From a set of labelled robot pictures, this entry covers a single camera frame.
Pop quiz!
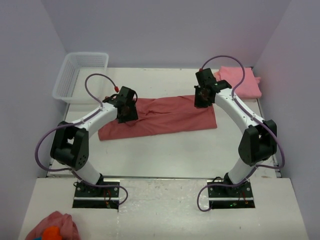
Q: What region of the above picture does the white plastic basket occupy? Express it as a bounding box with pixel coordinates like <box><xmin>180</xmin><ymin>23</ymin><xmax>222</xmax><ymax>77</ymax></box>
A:
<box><xmin>52</xmin><ymin>52</ymin><xmax>109</xmax><ymax>105</ymax></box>

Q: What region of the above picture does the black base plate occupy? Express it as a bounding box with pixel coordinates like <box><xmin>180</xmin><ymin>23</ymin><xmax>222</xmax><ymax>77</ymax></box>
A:
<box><xmin>72</xmin><ymin>182</ymin><xmax>120</xmax><ymax>210</ymax></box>
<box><xmin>207</xmin><ymin>181</ymin><xmax>256</xmax><ymax>210</ymax></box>

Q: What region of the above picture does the red polo t shirt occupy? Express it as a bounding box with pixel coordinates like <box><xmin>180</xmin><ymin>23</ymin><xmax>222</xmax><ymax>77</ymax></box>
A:
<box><xmin>98</xmin><ymin>95</ymin><xmax>217</xmax><ymax>141</ymax></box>

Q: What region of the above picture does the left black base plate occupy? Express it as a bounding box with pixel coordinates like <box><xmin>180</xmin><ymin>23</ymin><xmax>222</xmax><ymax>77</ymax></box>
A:
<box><xmin>72</xmin><ymin>182</ymin><xmax>120</xmax><ymax>210</ymax></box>

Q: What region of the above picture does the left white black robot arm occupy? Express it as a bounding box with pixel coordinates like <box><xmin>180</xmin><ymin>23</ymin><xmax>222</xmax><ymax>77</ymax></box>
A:
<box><xmin>50</xmin><ymin>86</ymin><xmax>138</xmax><ymax>187</ymax></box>

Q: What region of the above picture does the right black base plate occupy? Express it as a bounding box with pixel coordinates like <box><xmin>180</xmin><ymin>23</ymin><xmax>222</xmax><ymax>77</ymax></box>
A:
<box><xmin>207</xmin><ymin>181</ymin><xmax>256</xmax><ymax>210</ymax></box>

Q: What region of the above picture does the crumpled red cloth pile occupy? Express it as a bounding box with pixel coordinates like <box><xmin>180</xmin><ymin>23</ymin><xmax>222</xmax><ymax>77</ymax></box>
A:
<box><xmin>25</xmin><ymin>211</ymin><xmax>81</xmax><ymax>240</ymax></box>

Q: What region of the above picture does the orange blue toy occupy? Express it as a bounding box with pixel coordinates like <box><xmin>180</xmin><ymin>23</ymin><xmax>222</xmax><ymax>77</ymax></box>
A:
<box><xmin>41</xmin><ymin>226</ymin><xmax>63</xmax><ymax>240</ymax></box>

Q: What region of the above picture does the folded pink t shirt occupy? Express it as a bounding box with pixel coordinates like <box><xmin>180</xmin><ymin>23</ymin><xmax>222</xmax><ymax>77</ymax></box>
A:
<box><xmin>213</xmin><ymin>66</ymin><xmax>262</xmax><ymax>99</ymax></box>

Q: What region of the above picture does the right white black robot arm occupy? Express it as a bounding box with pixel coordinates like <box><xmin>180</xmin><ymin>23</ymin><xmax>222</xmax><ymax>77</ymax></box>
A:
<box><xmin>194</xmin><ymin>68</ymin><xmax>277</xmax><ymax>185</ymax></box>

